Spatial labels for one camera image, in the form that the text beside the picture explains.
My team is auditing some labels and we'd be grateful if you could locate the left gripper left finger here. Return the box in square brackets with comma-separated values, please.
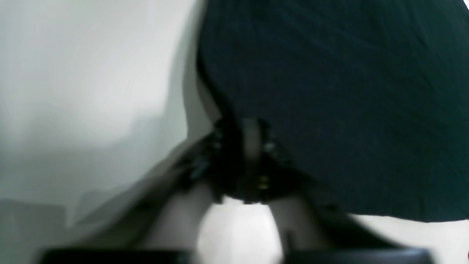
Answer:
[84, 119, 241, 251]

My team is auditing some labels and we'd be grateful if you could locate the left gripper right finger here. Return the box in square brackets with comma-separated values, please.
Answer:
[244, 119, 389, 253]

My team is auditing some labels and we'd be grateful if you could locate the black T-shirt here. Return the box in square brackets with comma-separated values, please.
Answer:
[198, 0, 469, 222]

